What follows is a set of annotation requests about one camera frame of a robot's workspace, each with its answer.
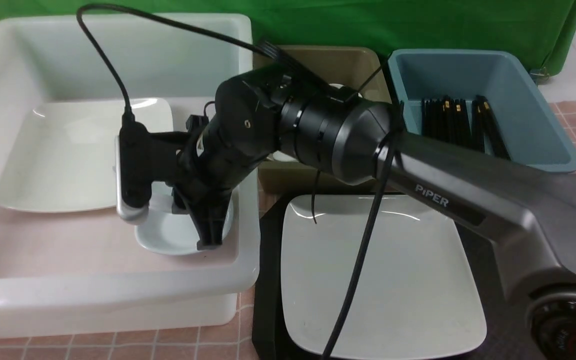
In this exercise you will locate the small white square bowl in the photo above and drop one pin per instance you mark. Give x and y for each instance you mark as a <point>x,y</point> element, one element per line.
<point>165,233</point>

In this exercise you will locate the green backdrop cloth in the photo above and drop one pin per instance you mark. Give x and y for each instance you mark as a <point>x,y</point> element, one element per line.
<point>537,32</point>

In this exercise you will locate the pile of white spoons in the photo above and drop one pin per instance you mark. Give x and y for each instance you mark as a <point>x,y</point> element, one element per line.
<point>338,87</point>

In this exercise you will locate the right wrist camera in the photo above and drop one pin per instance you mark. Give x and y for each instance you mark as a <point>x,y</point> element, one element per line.
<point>133,171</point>

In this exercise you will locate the white square plate in tub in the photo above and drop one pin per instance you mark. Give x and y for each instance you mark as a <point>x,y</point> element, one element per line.
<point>63,158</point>

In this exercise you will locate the large white plastic tub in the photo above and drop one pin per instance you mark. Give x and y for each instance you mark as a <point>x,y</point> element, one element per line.
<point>84,272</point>

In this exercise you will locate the large white square plate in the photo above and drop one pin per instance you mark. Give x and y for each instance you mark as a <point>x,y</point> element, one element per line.
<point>416,297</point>

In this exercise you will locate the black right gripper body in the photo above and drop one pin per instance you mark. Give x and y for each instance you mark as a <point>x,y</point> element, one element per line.
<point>240,135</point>

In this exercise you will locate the bundle of black chopsticks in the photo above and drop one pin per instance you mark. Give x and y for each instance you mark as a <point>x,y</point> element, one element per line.
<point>470,125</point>

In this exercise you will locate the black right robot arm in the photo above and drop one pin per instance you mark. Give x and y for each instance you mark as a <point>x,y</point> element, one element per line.
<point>529,215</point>

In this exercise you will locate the olive green plastic bin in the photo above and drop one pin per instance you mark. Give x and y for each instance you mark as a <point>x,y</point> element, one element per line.
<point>349,66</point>

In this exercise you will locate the teal blue plastic bin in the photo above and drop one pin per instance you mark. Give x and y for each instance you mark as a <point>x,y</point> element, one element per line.
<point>531,131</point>

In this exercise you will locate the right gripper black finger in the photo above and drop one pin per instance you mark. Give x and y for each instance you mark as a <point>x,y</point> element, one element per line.
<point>209,218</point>

